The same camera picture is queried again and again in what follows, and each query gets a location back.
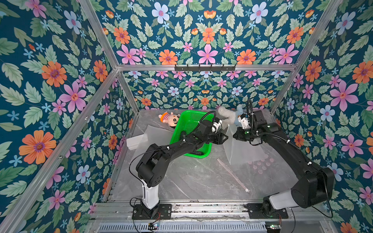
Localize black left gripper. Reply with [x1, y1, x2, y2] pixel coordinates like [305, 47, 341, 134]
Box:
[200, 131, 229, 145]

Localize green plastic basket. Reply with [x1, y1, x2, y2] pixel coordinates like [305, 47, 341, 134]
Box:
[170, 110, 212, 159]

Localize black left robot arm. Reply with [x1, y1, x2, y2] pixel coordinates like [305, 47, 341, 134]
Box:
[136, 118, 228, 211]

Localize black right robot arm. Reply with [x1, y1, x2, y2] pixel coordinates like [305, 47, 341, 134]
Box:
[233, 110, 334, 215]

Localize clear zip-top bag pink zipper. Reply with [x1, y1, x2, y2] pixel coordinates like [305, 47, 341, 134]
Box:
[217, 159, 250, 193]

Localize white teddy bear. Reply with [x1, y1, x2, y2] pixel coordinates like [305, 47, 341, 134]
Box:
[218, 104, 246, 129]

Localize cartoon doll head toy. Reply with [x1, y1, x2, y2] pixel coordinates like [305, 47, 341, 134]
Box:
[158, 112, 180, 128]

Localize white plastic box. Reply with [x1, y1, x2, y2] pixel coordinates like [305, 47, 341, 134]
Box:
[126, 135, 144, 150]

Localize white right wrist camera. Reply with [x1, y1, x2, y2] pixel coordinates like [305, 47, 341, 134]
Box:
[238, 116, 250, 130]

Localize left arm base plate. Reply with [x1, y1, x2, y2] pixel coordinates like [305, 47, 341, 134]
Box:
[132, 204, 172, 220]

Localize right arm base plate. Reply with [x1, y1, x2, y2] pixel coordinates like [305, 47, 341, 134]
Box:
[245, 203, 288, 219]

